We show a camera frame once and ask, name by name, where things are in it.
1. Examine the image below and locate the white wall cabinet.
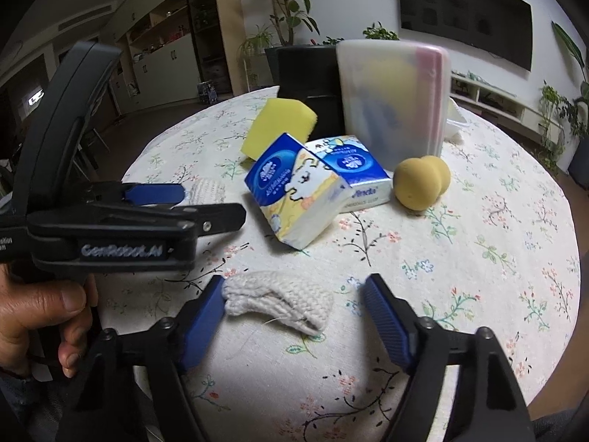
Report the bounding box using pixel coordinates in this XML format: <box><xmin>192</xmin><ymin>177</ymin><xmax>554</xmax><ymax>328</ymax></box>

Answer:
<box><xmin>110</xmin><ymin>0</ymin><xmax>231</xmax><ymax>116</ymax></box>

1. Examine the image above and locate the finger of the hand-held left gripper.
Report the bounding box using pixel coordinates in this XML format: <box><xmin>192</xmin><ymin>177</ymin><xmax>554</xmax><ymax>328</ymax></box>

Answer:
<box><xmin>122</xmin><ymin>183</ymin><xmax>186</xmax><ymax>208</ymax></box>
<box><xmin>172</xmin><ymin>203</ymin><xmax>247</xmax><ymax>241</ymax></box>

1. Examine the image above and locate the black box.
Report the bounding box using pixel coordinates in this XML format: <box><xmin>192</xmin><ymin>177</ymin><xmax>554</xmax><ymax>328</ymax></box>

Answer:
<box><xmin>276</xmin><ymin>45</ymin><xmax>348</xmax><ymax>141</ymax></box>

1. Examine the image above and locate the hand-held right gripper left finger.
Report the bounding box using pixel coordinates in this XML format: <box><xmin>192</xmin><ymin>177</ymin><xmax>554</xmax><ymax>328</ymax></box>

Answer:
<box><xmin>69</xmin><ymin>274</ymin><xmax>227</xmax><ymax>442</ymax></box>

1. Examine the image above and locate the white television console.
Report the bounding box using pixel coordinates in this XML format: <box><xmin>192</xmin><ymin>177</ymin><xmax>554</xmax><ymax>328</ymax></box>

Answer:
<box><xmin>448</xmin><ymin>70</ymin><xmax>553</xmax><ymax>136</ymax></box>

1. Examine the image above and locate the dark dining chair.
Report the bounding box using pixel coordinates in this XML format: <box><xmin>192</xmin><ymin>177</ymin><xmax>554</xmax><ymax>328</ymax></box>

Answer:
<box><xmin>74</xmin><ymin>124</ymin><xmax>111</xmax><ymax>171</ymax></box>

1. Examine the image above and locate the white plastic tray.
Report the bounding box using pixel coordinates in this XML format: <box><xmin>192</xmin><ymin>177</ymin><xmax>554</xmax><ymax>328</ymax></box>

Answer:
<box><xmin>442</xmin><ymin>99</ymin><xmax>470</xmax><ymax>144</ymax></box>

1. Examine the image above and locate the blue cartoon tissue pack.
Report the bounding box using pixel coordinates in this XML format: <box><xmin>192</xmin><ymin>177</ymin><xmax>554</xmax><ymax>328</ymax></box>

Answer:
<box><xmin>244</xmin><ymin>133</ymin><xmax>353</xmax><ymax>249</ymax></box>

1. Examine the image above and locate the blue white tissue pack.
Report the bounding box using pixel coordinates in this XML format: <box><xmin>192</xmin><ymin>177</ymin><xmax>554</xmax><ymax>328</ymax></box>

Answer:
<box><xmin>306</xmin><ymin>134</ymin><xmax>394</xmax><ymax>213</ymax></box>

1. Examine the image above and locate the pink flat packet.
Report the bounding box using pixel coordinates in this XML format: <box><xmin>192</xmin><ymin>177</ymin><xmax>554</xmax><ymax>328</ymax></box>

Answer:
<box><xmin>414</xmin><ymin>48</ymin><xmax>442</xmax><ymax>139</ymax></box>

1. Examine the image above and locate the trailing potted plant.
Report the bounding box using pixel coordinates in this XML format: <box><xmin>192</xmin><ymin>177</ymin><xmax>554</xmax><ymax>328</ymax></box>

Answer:
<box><xmin>538</xmin><ymin>80</ymin><xmax>589</xmax><ymax>171</ymax></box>

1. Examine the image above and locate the ceiling air vent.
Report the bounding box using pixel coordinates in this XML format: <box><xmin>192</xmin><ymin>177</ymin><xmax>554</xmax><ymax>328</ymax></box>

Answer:
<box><xmin>57</xmin><ymin>4</ymin><xmax>113</xmax><ymax>32</ymax></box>

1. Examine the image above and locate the round orange sponge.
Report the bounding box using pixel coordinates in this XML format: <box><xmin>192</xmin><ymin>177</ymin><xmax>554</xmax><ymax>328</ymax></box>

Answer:
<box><xmin>392</xmin><ymin>155</ymin><xmax>452</xmax><ymax>213</ymax></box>

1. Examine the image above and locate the person's left hand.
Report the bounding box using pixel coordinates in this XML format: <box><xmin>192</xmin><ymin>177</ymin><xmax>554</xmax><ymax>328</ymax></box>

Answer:
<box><xmin>0</xmin><ymin>264</ymin><xmax>99</xmax><ymax>378</ymax></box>

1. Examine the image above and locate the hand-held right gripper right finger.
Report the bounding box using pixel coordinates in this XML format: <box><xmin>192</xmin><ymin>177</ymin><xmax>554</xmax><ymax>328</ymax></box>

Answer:
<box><xmin>363</xmin><ymin>273</ymin><xmax>537</xmax><ymax>442</ymax></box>

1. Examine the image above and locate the large broad-leaf potted plant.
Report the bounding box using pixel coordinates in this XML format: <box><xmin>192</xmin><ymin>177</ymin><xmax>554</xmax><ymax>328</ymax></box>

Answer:
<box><xmin>552</xmin><ymin>21</ymin><xmax>589</xmax><ymax>176</ymax></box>

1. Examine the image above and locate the grassy potted plant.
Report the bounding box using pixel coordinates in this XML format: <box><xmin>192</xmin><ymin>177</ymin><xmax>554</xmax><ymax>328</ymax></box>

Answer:
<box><xmin>237</xmin><ymin>25</ymin><xmax>274</xmax><ymax>88</ymax></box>

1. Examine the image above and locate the translucent plastic container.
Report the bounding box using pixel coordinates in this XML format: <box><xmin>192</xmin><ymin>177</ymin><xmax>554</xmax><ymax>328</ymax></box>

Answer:
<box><xmin>335</xmin><ymin>39</ymin><xmax>451</xmax><ymax>171</ymax></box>

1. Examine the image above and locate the wall television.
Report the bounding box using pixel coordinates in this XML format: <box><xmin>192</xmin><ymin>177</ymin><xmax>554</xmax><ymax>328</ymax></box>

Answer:
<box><xmin>396</xmin><ymin>0</ymin><xmax>533</xmax><ymax>72</ymax></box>

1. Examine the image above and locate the floral tablecloth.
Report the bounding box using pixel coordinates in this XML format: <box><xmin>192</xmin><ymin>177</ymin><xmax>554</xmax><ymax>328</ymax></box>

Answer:
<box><xmin>96</xmin><ymin>85</ymin><xmax>581</xmax><ymax>442</ymax></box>

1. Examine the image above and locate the pothos vine plant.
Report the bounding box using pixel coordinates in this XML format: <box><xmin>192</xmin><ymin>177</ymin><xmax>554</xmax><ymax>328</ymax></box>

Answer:
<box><xmin>363</xmin><ymin>22</ymin><xmax>400</xmax><ymax>41</ymax></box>

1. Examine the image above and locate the small yellow sponge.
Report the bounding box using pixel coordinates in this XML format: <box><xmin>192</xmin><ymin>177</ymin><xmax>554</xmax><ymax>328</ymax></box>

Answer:
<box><xmin>240</xmin><ymin>98</ymin><xmax>319</xmax><ymax>162</ymax></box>

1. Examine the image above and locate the beige knitted cloth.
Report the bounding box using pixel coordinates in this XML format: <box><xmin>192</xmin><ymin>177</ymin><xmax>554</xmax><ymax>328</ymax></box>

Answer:
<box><xmin>222</xmin><ymin>271</ymin><xmax>334</xmax><ymax>337</ymax></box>
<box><xmin>188</xmin><ymin>176</ymin><xmax>226</xmax><ymax>206</ymax></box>

